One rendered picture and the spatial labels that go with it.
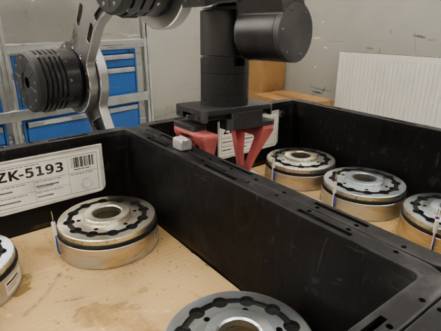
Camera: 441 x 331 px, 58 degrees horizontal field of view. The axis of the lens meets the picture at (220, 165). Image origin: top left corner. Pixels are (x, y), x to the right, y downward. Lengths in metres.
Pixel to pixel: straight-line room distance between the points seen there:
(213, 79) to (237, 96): 0.03
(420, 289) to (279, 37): 0.25
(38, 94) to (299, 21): 0.92
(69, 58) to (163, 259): 0.93
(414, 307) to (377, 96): 3.32
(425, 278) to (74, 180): 0.38
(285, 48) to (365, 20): 3.27
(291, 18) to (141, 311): 0.30
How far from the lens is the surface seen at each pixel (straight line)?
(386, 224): 0.51
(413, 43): 3.51
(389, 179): 0.56
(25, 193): 0.48
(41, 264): 0.44
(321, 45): 3.86
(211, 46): 0.45
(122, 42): 2.49
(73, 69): 1.25
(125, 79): 2.54
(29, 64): 1.23
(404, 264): 0.25
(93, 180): 0.50
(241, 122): 0.46
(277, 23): 0.39
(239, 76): 0.45
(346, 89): 3.62
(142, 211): 0.45
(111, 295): 0.38
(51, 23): 3.25
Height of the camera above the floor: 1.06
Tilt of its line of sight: 21 degrees down
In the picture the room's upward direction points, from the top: straight up
